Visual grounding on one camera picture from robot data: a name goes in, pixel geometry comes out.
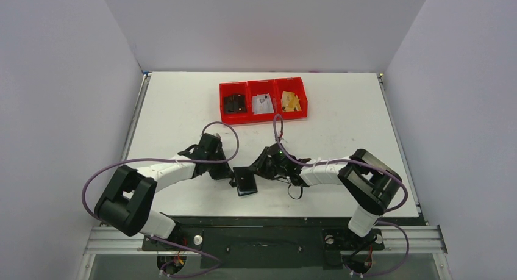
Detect black leather card holder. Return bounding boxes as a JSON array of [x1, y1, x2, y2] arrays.
[[229, 167, 258, 196]]

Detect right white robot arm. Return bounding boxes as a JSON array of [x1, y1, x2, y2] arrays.
[[249, 144, 408, 248]]

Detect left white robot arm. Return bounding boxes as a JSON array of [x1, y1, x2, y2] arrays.
[[94, 133, 233, 249]]

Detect black card holders in bin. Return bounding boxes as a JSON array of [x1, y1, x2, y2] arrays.
[[223, 94, 247, 114]]

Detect white cards in bin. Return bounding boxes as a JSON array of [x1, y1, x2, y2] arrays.
[[252, 93, 274, 115]]

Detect gold cards in bin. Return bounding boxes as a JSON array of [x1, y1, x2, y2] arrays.
[[281, 91, 302, 112]]

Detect left red bin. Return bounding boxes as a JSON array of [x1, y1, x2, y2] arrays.
[[219, 82, 249, 124]]

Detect red bin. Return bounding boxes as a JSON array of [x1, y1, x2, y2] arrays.
[[219, 82, 249, 124], [248, 79, 277, 123], [274, 77, 308, 120]]

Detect middle red bin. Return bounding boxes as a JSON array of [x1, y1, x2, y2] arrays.
[[248, 79, 277, 123]]

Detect right red bin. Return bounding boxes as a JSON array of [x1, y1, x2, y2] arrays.
[[274, 77, 308, 120]]

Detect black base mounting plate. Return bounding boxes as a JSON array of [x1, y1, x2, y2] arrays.
[[101, 213, 385, 270]]

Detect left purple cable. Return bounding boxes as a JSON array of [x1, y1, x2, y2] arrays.
[[81, 121, 240, 279]]

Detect aluminium rail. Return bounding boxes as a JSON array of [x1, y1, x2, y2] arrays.
[[84, 226, 447, 255]]

